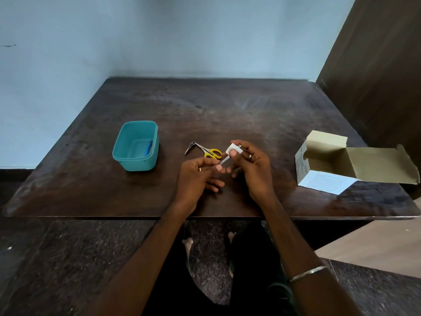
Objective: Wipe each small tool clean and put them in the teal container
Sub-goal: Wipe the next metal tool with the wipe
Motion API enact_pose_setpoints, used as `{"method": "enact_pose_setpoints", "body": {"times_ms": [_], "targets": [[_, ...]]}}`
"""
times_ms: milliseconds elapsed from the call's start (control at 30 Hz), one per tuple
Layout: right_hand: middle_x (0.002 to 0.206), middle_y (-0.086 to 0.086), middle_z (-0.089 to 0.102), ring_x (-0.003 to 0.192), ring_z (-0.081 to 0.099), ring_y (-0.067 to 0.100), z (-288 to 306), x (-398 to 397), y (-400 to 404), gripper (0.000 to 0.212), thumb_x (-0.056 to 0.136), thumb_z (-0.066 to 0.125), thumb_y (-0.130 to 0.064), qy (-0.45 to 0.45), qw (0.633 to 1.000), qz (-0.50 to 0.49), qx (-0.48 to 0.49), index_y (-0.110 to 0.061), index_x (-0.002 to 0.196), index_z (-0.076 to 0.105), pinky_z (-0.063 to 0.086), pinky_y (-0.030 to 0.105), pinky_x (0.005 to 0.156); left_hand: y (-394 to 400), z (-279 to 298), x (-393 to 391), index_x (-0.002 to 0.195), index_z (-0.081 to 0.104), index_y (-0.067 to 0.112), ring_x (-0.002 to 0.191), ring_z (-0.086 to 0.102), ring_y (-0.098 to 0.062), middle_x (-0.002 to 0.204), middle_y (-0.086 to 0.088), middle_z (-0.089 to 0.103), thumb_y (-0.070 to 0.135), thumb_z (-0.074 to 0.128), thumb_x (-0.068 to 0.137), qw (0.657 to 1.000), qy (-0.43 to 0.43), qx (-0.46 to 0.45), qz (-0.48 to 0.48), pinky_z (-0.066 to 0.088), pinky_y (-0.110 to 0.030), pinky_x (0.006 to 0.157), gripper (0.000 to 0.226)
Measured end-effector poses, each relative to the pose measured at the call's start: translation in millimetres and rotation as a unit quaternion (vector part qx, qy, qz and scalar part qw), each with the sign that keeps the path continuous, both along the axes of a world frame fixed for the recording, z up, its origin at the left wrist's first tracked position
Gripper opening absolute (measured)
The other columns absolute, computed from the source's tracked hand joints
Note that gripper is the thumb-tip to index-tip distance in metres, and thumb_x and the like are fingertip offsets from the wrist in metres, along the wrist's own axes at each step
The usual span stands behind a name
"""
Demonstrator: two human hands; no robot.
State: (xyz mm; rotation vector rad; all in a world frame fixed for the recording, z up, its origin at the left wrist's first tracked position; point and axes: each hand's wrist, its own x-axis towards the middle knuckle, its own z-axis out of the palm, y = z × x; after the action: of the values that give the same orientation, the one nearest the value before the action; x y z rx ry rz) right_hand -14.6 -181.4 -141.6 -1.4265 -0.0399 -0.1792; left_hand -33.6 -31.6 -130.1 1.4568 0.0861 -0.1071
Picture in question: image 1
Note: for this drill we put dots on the brown wooden cabinet panel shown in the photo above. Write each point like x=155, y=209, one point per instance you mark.
x=381, y=95

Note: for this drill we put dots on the teal plastic container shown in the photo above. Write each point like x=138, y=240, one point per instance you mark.
x=131, y=144

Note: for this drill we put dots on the person's left foot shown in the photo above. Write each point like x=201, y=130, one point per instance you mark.
x=187, y=244

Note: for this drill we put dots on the person's left hand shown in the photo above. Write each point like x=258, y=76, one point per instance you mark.
x=194, y=180

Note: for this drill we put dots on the white wipe pad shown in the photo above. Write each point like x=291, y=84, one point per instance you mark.
x=232, y=149

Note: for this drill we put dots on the person's right foot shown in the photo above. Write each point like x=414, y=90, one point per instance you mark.
x=231, y=236

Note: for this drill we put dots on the white cardboard box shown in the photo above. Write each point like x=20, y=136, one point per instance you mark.
x=325, y=184

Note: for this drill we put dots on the blue tools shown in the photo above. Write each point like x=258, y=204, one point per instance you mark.
x=224, y=160

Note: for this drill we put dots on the blue-handled small tool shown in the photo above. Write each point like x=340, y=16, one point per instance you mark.
x=148, y=148

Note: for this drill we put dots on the person's foot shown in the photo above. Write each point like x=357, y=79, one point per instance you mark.
x=187, y=244
x=231, y=236

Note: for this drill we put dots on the person's right forearm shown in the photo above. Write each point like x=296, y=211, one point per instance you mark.
x=292, y=243

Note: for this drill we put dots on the beige board surface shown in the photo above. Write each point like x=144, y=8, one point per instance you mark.
x=378, y=250

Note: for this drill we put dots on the small black metal tool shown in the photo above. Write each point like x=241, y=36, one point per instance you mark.
x=190, y=147

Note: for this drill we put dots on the person's right hand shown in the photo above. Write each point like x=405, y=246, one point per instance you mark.
x=258, y=174

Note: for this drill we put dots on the person's left forearm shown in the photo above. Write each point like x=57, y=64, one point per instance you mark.
x=141, y=266

